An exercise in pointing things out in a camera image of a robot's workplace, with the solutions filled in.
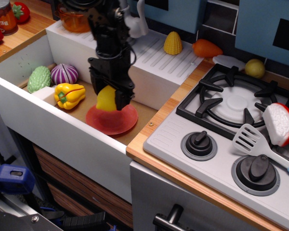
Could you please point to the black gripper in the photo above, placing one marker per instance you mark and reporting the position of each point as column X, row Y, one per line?
column 113, row 71

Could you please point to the yellow plastic lemon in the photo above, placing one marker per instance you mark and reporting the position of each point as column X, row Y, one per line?
column 106, row 99

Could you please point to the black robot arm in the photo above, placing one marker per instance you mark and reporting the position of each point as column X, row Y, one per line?
column 113, row 52

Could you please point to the red plastic plate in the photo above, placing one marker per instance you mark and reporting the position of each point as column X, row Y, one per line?
column 114, row 122

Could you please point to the white toy plate piece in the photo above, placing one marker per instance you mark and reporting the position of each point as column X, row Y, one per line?
column 229, row 61

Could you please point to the yellow toy bell pepper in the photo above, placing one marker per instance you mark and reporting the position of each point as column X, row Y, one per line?
column 68, row 95

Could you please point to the purple toy onion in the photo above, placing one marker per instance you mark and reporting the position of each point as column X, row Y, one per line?
column 64, row 73

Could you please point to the white foam block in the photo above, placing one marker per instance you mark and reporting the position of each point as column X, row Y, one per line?
column 47, row 95

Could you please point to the grey toy faucet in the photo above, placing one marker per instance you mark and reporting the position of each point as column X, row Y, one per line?
column 137, row 25

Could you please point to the green toy bitter gourd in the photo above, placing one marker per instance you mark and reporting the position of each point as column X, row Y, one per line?
column 40, row 78

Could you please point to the orange transparent pot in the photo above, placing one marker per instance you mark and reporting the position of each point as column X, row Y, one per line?
column 72, row 21

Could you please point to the yellow toy corn piece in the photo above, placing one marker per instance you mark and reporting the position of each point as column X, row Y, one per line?
column 173, row 44

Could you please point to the small black stove knob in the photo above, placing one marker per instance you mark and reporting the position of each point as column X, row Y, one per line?
column 199, row 146

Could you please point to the orange toy carrot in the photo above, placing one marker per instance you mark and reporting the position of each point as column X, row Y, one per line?
column 206, row 49

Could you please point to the black stove grate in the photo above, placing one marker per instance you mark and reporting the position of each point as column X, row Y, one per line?
column 225, row 99

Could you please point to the red toy strawberry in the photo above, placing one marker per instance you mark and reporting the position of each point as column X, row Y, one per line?
column 21, row 12

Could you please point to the blue clamp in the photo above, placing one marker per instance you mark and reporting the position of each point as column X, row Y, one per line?
column 16, row 179

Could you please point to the toy beans can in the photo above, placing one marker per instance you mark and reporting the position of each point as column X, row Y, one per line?
column 8, row 24

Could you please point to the yellow toy potato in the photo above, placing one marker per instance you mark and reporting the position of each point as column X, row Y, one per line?
column 255, row 68

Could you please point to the large black stove knob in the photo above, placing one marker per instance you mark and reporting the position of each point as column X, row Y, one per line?
column 255, row 175

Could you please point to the red white toy sushi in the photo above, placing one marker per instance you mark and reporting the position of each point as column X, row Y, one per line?
column 276, row 119

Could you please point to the metal oven door handle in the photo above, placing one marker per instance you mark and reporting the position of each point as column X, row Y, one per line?
column 171, row 221

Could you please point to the grey spatula blue handle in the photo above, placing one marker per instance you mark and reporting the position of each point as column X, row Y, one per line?
column 250, row 141

